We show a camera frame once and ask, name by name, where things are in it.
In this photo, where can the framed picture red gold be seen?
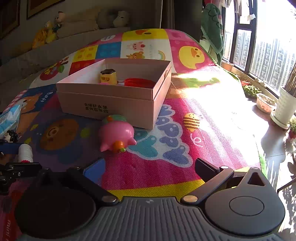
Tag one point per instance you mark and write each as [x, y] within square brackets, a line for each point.
[36, 6]

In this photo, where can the red round lid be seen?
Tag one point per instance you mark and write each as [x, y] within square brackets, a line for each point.
[139, 82]

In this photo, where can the pink pig toy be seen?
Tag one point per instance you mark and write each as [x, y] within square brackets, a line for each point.
[116, 135]

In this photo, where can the potted palm plant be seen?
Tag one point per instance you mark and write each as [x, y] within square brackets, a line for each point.
[290, 86]

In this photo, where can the white bear plush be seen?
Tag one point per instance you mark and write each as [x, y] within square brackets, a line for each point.
[121, 20]

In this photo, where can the grey sofa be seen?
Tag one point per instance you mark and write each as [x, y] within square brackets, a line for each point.
[18, 73]

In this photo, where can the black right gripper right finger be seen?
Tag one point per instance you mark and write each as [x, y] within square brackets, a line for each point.
[241, 203]

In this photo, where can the pink plastic planter bowl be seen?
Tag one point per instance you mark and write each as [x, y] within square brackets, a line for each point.
[265, 103]

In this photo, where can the yellow pudding toy figure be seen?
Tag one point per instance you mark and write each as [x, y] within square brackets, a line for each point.
[108, 76]

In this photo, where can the white bottle red cap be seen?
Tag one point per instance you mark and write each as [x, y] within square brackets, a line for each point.
[25, 154]

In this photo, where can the grey neck pillow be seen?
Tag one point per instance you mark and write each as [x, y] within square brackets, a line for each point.
[106, 18]

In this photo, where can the black haired wind-up figure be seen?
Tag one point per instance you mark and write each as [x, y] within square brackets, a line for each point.
[11, 137]

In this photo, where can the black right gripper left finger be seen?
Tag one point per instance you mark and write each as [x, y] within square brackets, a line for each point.
[59, 204]

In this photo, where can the yellow plush toy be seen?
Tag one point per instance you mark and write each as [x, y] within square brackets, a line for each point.
[39, 39]

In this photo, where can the boy doll plush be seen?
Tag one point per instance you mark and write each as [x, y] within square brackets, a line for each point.
[52, 29]

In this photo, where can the colourful cartoon play mat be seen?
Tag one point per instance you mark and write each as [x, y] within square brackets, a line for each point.
[203, 116]

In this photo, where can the blue white wipes packet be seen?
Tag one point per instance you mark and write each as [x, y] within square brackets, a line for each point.
[10, 120]

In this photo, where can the white plant pot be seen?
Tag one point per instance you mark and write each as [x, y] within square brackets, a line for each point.
[284, 110]

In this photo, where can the beige pillow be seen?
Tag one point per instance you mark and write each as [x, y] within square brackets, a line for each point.
[81, 22]

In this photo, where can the green hanging towel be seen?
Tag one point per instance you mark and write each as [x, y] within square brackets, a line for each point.
[212, 29]

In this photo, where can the pink cardboard box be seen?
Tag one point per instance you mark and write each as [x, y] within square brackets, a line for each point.
[82, 94]

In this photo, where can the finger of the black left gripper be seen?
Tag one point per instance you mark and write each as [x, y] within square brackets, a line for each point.
[10, 148]
[11, 171]

